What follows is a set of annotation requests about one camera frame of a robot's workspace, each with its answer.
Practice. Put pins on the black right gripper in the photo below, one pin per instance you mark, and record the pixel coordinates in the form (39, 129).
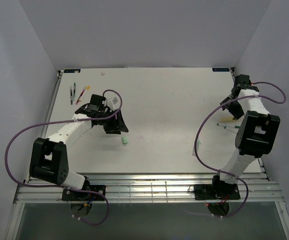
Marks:
(237, 113)

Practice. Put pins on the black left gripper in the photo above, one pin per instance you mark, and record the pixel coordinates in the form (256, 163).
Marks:
(117, 125)

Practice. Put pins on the green highlighter cap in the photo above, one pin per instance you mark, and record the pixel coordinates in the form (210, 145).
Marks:
(124, 140)

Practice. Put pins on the yellow highlighter pen body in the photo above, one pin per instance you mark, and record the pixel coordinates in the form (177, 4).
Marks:
(227, 119)

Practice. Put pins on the white green thin pen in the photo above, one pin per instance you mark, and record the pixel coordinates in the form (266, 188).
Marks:
(223, 124)

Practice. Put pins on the green highlighter pen body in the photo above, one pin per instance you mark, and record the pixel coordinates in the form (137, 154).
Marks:
(196, 147)

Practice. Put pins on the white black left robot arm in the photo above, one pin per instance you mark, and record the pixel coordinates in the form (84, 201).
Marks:
(49, 158)

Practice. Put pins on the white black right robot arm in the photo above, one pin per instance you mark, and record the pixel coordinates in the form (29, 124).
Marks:
(254, 138)

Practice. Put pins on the red yellow thin pen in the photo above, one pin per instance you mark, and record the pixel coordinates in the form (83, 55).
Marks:
(82, 94)

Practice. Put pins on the black thin pen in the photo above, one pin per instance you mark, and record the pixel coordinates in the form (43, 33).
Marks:
(71, 94)

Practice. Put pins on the green capped thin pen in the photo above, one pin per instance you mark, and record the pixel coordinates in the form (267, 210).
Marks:
(74, 89)

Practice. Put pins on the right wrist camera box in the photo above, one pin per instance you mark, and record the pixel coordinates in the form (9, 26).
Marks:
(242, 80)

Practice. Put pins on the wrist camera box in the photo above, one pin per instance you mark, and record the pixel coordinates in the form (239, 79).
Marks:
(242, 80)
(97, 103)

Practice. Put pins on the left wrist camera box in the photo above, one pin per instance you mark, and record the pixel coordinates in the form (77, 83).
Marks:
(97, 103)

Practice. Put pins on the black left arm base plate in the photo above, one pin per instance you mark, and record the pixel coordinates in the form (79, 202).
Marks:
(91, 193)

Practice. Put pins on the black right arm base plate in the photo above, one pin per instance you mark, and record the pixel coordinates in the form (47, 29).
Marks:
(208, 192)

